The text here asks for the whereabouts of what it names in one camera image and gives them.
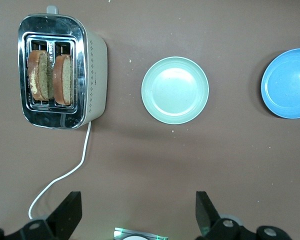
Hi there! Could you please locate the blue round plate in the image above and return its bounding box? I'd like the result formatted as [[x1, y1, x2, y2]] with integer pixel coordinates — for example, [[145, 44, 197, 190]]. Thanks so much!
[[260, 47, 300, 120]]

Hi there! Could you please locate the beige chrome toaster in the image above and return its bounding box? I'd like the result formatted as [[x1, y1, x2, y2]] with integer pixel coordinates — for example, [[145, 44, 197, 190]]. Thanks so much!
[[17, 5, 109, 131]]

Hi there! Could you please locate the brown bread slice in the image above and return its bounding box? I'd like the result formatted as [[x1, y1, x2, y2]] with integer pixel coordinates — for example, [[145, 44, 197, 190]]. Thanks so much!
[[27, 49, 55, 102], [52, 54, 75, 106]]

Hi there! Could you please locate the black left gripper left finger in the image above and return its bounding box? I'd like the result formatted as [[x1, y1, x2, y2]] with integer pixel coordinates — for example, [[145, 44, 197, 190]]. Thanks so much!
[[0, 191, 83, 240]]

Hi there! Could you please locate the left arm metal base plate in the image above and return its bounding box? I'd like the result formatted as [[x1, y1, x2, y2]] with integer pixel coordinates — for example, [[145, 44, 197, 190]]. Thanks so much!
[[113, 227, 170, 240]]

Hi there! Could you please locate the white toaster power cable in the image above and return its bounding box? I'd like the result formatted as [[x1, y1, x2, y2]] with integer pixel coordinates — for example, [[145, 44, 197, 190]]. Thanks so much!
[[28, 121, 92, 221]]

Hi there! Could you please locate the green round plate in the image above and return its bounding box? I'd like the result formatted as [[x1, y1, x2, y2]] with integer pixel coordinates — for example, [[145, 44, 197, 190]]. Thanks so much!
[[140, 56, 210, 125]]

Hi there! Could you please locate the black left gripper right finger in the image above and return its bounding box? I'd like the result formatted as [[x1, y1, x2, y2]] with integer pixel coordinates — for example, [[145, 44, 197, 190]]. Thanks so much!
[[194, 191, 294, 240]]

